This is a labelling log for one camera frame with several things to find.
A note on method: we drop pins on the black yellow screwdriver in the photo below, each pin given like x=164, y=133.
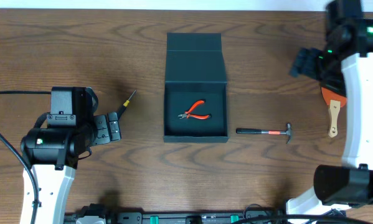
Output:
x=124, y=106

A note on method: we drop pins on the dark green open gift box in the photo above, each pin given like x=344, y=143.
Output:
x=195, y=89

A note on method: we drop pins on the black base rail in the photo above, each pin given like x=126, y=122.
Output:
x=97, y=213

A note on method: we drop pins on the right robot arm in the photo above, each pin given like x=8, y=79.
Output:
x=345, y=67

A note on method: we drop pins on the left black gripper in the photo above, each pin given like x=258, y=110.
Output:
x=106, y=128

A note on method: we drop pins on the small claw hammer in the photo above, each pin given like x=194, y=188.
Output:
x=287, y=132

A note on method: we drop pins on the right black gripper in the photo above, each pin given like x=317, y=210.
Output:
x=307, y=63

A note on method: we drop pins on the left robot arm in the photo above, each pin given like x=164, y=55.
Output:
x=52, y=149

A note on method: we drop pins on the orange scraper wooden handle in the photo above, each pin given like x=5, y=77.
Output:
x=334, y=102

